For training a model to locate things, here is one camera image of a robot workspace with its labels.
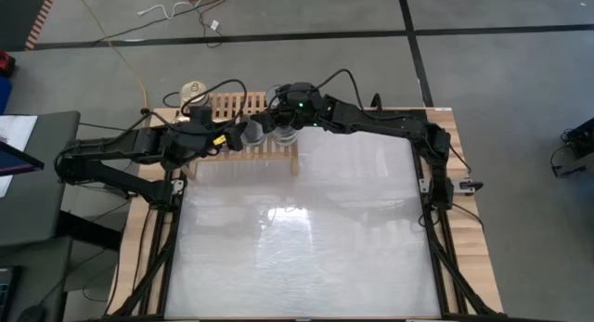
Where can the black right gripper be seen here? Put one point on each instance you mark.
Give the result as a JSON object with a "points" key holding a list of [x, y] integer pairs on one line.
{"points": [[297, 104]]}

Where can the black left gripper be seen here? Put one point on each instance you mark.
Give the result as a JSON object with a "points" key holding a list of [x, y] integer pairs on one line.
{"points": [[204, 132]]}

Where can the silver-lid green-label tuna can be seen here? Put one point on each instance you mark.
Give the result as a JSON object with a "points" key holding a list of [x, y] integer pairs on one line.
{"points": [[284, 136], [253, 135]]}

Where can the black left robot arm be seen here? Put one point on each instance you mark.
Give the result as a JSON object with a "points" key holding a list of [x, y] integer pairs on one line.
{"points": [[116, 145]]}

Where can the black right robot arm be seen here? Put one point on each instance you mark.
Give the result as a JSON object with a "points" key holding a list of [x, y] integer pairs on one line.
{"points": [[380, 122]]}

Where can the wooden slatted shelf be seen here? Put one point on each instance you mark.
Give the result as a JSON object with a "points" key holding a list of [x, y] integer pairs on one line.
{"points": [[232, 104]]}

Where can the small yellow tag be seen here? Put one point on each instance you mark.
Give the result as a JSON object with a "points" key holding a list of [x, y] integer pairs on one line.
{"points": [[218, 139]]}

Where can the black floor tape line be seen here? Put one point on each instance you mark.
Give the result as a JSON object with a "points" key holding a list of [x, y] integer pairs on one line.
{"points": [[413, 48], [278, 36]]}

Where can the black table clamp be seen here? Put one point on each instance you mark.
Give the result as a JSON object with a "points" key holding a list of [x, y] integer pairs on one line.
{"points": [[377, 100]]}

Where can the white plug adapter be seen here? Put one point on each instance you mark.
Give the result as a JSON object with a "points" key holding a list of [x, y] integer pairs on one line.
{"points": [[214, 25]]}

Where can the grey black connector block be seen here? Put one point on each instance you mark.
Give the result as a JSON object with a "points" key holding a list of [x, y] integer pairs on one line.
{"points": [[464, 185]]}

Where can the grey desk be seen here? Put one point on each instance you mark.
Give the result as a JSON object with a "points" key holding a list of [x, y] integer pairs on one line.
{"points": [[42, 197]]}

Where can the white paper sheet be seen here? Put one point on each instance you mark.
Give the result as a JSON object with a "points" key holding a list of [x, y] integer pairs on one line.
{"points": [[18, 132]]}

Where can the black monitor blue screen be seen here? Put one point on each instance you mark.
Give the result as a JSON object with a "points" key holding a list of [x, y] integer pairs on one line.
{"points": [[14, 160]]}

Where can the blue object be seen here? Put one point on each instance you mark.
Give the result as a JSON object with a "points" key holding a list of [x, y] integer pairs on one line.
{"points": [[3, 94]]}

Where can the red object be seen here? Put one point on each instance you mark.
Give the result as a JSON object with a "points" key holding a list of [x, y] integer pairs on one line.
{"points": [[5, 64]]}

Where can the dark mat orange striped edge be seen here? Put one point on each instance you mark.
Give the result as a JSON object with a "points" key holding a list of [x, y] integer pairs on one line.
{"points": [[18, 16]]}

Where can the dark laptop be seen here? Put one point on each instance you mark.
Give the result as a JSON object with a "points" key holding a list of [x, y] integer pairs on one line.
{"points": [[5, 289]]}

